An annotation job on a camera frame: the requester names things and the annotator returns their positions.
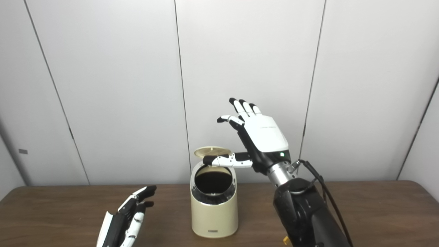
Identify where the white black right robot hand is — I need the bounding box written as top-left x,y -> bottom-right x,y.
203,98 -> 292,174

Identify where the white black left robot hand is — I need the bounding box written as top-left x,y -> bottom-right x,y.
96,186 -> 157,247

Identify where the cream round bin lid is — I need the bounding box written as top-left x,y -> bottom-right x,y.
194,146 -> 232,158

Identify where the cream-colored round bin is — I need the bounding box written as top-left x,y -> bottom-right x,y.
190,146 -> 238,238

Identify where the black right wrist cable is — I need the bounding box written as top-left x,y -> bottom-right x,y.
292,159 -> 354,247

